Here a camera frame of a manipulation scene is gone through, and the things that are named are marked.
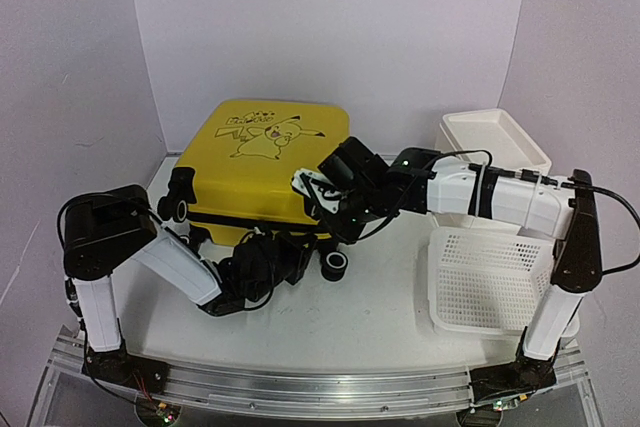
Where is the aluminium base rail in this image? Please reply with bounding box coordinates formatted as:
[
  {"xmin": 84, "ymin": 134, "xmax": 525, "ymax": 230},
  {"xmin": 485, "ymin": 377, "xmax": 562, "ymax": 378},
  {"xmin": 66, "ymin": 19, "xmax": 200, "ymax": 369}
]
[{"xmin": 27, "ymin": 329, "xmax": 602, "ymax": 426}]

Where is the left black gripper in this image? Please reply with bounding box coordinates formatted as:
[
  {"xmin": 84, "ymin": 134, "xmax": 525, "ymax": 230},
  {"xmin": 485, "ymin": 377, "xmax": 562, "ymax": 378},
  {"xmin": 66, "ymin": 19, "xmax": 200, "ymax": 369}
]
[{"xmin": 248, "ymin": 230, "xmax": 316, "ymax": 304}]

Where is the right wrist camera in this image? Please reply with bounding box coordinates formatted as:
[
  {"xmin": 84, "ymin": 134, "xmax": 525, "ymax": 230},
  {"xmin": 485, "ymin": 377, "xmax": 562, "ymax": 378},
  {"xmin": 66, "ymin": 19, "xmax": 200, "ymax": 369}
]
[{"xmin": 291, "ymin": 168, "xmax": 346, "ymax": 214}]

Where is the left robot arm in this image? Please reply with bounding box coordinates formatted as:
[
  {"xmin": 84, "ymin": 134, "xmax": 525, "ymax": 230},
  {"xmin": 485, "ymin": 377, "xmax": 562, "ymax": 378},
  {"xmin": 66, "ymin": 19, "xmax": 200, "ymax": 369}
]
[{"xmin": 57, "ymin": 184, "xmax": 317, "ymax": 394}]

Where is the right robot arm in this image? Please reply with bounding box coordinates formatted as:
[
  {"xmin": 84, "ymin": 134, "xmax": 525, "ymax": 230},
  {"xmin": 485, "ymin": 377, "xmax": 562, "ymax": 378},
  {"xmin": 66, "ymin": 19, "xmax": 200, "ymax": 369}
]
[{"xmin": 292, "ymin": 137, "xmax": 603, "ymax": 408}]

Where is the white perforated plastic basket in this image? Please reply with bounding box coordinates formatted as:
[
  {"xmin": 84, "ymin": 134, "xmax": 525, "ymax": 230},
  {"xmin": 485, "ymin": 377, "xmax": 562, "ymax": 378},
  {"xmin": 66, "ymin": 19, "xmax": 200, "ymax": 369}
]
[{"xmin": 426, "ymin": 227, "xmax": 554, "ymax": 339}]

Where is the yellow cartoon print suitcase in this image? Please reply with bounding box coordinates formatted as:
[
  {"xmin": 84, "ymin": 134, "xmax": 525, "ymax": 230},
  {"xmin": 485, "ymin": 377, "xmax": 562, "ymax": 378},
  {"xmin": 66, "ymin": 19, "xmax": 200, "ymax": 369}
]
[{"xmin": 157, "ymin": 99, "xmax": 350, "ymax": 247}]

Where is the white drawer cabinet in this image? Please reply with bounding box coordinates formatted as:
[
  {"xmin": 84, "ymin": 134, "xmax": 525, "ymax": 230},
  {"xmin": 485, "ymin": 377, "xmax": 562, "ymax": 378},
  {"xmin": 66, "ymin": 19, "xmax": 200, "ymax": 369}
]
[{"xmin": 427, "ymin": 109, "xmax": 552, "ymax": 235}]

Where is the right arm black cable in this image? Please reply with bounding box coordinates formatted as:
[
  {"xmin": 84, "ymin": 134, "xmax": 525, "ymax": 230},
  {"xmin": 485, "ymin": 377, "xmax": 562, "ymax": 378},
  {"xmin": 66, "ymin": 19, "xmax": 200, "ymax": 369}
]
[{"xmin": 414, "ymin": 149, "xmax": 640, "ymax": 278}]

